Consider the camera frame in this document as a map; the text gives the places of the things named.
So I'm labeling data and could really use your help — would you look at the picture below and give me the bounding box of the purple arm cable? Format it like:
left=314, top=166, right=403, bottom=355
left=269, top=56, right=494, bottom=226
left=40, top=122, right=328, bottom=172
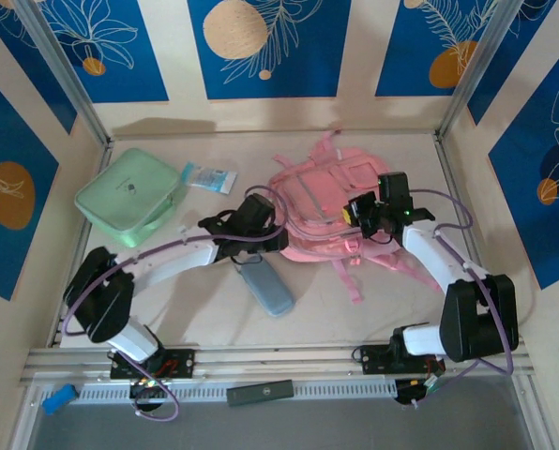
left=408, top=187, right=518, bottom=409
left=62, top=186, right=290, bottom=423

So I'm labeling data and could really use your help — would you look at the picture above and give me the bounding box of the blue roll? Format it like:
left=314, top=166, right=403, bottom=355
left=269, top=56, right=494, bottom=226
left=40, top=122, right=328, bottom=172
left=41, top=382, right=78, bottom=416

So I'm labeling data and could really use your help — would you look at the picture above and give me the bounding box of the mint green zip case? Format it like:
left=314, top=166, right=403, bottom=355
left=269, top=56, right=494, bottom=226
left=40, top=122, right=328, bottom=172
left=74, top=147, right=182, bottom=248

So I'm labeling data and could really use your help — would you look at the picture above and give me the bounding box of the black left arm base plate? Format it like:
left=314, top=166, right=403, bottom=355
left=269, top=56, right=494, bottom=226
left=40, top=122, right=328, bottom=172
left=109, top=347, right=197, bottom=381

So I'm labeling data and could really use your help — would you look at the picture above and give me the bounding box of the blue white tissue packet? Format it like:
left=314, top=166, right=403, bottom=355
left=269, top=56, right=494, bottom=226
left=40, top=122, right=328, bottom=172
left=181, top=161, right=239, bottom=194

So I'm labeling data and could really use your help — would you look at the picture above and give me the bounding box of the dark rectangular device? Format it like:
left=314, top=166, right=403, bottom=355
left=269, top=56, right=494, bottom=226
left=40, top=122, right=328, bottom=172
left=226, top=379, right=295, bottom=408

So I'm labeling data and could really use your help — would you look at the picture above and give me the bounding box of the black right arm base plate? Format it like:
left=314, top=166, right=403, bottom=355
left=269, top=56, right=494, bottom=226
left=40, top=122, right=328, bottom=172
left=359, top=344, right=446, bottom=376

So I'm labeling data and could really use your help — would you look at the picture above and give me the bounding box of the small black controller module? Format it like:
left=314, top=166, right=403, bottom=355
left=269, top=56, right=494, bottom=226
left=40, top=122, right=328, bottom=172
left=128, top=377, right=169, bottom=416
left=394, top=374, right=443, bottom=408

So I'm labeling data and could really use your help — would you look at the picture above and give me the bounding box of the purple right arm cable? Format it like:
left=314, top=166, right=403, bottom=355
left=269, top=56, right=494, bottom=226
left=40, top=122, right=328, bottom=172
left=408, top=187, right=518, bottom=409

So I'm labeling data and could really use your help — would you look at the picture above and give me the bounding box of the aluminium table side rail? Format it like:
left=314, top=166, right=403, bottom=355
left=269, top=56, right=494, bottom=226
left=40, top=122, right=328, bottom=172
left=432, top=133, right=513, bottom=339
left=47, top=140, right=116, bottom=349

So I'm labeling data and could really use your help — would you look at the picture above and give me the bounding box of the grey glasses case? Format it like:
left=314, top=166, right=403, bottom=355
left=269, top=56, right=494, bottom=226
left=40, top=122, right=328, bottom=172
left=235, top=263, right=295, bottom=319

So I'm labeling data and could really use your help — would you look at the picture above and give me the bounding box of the aluminium mounting rail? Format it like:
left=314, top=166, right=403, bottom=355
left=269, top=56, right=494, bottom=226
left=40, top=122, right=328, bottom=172
left=19, top=336, right=537, bottom=388

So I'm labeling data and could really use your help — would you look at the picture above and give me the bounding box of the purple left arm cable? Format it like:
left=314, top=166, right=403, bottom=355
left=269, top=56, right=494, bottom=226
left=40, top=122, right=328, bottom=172
left=62, top=186, right=290, bottom=423

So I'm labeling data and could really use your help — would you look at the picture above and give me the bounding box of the aluminium frame post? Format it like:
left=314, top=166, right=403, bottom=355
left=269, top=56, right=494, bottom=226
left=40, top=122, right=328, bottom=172
left=14, top=0, right=115, bottom=147
left=436, top=0, right=524, bottom=142

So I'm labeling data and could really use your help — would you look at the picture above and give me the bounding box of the white slotted cable duct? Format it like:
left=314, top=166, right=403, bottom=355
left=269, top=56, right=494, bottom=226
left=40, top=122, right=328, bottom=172
left=75, top=380, right=399, bottom=403

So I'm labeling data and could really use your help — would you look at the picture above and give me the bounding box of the pink backpack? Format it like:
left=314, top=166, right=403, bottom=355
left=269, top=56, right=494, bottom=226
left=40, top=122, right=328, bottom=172
left=267, top=129, right=445, bottom=306

